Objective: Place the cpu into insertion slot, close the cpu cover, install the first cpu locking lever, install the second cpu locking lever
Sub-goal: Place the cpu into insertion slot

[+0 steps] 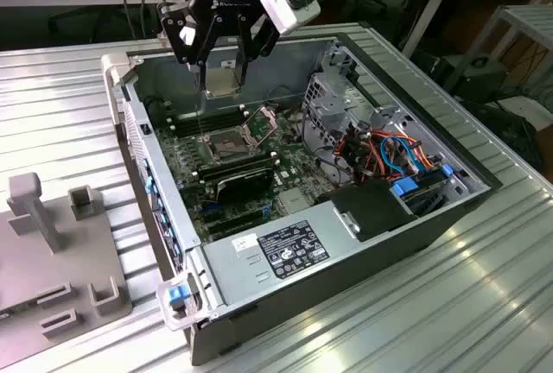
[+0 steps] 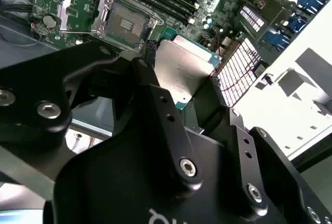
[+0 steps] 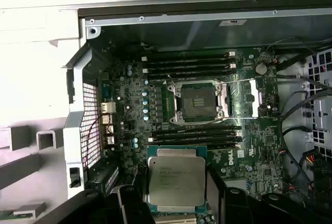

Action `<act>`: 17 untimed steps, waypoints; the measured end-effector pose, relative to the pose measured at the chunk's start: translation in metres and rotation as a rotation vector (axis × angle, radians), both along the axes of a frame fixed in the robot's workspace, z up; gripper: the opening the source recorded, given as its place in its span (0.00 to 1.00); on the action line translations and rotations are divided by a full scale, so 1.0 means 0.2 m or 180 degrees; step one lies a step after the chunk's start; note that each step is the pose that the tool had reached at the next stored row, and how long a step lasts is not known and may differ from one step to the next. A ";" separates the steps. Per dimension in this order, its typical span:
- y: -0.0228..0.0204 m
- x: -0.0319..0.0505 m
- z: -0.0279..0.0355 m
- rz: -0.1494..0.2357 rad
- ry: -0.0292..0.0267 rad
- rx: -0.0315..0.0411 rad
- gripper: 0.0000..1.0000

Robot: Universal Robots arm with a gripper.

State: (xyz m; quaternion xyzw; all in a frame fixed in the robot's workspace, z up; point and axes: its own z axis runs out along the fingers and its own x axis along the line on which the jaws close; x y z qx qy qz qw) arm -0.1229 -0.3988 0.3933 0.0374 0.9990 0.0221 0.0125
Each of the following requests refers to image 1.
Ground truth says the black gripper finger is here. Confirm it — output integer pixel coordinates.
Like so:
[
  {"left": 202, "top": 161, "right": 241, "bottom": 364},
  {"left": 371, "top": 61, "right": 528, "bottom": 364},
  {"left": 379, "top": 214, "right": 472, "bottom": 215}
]
[
  {"left": 234, "top": 12, "right": 283, "bottom": 85},
  {"left": 156, "top": 0, "right": 222, "bottom": 90}
]

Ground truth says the silver CPU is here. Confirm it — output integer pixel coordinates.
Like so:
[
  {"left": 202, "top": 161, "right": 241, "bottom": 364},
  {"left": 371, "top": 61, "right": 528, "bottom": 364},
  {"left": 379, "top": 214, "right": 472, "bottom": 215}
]
[{"left": 206, "top": 61, "right": 241, "bottom": 98}]

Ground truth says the metal socket cover frame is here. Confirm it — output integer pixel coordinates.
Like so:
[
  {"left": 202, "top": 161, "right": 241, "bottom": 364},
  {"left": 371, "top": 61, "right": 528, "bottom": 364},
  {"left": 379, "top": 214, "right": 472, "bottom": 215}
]
[{"left": 244, "top": 104, "right": 283, "bottom": 149}]

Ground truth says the metal locking lever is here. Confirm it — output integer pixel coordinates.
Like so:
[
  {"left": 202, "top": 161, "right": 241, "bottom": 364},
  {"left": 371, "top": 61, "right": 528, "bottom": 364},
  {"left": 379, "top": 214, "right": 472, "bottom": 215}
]
[{"left": 197, "top": 83, "right": 207, "bottom": 140}]

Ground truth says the CPU socket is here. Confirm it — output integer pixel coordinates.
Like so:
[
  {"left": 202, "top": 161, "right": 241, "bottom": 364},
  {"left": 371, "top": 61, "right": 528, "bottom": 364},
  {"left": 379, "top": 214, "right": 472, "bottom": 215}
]
[{"left": 199, "top": 127, "right": 265, "bottom": 168}]

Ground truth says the black expansion slot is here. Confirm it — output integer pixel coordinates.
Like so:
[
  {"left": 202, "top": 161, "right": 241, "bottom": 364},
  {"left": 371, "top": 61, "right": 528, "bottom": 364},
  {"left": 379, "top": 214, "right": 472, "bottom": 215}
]
[{"left": 203, "top": 207, "right": 264, "bottom": 228}]

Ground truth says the silver drive cage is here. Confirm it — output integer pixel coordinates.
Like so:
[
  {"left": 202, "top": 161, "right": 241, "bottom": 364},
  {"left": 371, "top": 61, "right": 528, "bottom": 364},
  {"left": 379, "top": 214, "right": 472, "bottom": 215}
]
[{"left": 302, "top": 38, "right": 377, "bottom": 149}]

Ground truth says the green motherboard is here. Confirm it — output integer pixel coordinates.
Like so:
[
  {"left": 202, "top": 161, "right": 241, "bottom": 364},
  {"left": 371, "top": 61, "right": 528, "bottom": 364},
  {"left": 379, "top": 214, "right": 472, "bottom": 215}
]
[{"left": 153, "top": 103, "right": 321, "bottom": 245}]

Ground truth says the graphics card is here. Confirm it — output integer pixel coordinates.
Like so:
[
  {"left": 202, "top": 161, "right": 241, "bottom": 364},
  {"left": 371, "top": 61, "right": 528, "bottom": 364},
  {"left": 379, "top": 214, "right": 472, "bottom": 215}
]
[{"left": 213, "top": 168, "right": 277, "bottom": 205}]

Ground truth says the silver chipset heatsink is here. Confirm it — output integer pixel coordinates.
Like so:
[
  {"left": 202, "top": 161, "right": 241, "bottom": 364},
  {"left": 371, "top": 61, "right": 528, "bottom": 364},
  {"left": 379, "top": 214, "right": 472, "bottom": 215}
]
[{"left": 277, "top": 188, "right": 315, "bottom": 215}]

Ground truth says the black plastic shroud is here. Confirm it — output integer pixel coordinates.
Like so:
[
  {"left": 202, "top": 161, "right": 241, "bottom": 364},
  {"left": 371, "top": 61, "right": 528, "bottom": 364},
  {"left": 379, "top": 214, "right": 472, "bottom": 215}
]
[{"left": 314, "top": 177, "right": 419, "bottom": 243}]

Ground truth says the blue disk carrier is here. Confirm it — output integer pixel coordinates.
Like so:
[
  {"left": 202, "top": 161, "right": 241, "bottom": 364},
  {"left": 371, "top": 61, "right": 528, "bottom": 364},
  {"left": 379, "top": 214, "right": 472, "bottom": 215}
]
[{"left": 388, "top": 176, "right": 423, "bottom": 198}]

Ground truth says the black equipment box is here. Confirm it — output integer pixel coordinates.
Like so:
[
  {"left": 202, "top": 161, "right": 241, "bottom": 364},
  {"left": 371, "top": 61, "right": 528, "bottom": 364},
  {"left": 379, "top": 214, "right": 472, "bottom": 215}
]
[{"left": 457, "top": 55, "right": 510, "bottom": 104}]

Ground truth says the silver power supply unit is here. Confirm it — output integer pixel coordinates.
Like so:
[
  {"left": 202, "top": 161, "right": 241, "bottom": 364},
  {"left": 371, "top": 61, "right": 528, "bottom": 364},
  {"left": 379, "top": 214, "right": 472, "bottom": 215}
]
[{"left": 199, "top": 200, "right": 362, "bottom": 307}]

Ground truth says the open grey PC case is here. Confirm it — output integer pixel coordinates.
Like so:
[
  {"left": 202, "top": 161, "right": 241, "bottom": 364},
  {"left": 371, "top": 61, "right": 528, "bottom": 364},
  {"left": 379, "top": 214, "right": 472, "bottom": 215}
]
[{"left": 99, "top": 32, "right": 505, "bottom": 368}]

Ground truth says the grey parts rack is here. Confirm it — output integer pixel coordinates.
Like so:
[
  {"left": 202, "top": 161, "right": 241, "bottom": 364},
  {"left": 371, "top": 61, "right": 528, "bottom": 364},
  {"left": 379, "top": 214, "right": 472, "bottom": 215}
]
[{"left": 0, "top": 172, "right": 133, "bottom": 342}]

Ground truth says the aluminium slat table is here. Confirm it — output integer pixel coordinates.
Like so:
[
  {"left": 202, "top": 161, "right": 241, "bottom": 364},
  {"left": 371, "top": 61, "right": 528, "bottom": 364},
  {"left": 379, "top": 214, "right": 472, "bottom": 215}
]
[{"left": 444, "top": 3, "right": 553, "bottom": 102}]

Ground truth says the black wire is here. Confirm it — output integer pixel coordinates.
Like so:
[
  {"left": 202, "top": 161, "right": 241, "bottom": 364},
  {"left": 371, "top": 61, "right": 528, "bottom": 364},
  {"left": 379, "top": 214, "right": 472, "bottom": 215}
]
[{"left": 141, "top": 94, "right": 176, "bottom": 122}]

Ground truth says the silver metal bracket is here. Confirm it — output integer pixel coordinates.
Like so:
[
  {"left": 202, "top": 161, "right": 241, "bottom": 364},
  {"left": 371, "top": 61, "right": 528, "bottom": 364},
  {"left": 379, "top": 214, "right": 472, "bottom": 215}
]
[{"left": 369, "top": 104, "right": 418, "bottom": 132}]

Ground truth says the orange wire bundle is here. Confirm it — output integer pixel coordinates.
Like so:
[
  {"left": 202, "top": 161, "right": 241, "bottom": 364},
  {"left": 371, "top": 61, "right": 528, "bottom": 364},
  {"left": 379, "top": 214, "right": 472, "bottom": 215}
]
[{"left": 334, "top": 129, "right": 446, "bottom": 184}]

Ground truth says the blue wire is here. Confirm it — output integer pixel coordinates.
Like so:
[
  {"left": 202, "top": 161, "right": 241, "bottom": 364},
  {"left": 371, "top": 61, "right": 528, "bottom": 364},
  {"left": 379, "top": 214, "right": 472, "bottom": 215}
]
[{"left": 379, "top": 134, "right": 423, "bottom": 175}]

